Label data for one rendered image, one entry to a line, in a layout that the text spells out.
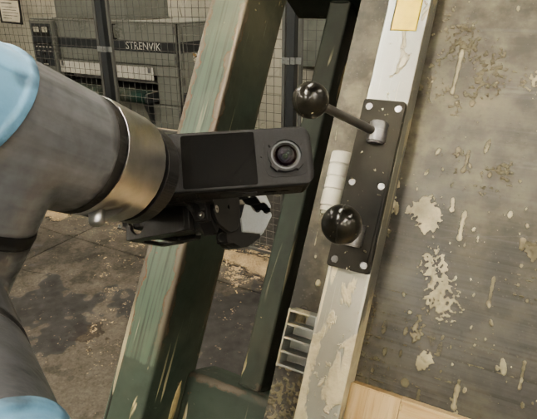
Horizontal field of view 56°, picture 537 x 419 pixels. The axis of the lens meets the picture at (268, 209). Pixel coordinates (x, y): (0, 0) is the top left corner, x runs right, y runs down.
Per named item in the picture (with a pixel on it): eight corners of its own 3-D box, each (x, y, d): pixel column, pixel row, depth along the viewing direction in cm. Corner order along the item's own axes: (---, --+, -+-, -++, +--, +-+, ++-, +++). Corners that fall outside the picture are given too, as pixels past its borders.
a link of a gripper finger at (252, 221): (227, 222, 55) (180, 208, 47) (277, 213, 53) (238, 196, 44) (229, 250, 54) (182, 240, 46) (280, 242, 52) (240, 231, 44)
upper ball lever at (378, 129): (367, 152, 59) (280, 113, 52) (375, 121, 60) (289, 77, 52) (392, 151, 56) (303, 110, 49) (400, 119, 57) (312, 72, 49)
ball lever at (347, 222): (335, 248, 58) (312, 238, 45) (342, 216, 58) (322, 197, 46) (368, 256, 57) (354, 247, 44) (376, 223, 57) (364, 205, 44)
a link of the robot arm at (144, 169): (127, 80, 30) (131, 212, 28) (171, 106, 34) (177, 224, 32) (34, 110, 33) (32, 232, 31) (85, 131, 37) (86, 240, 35)
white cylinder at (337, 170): (336, 155, 64) (322, 214, 64) (329, 148, 62) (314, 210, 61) (358, 157, 63) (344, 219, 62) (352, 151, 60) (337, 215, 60)
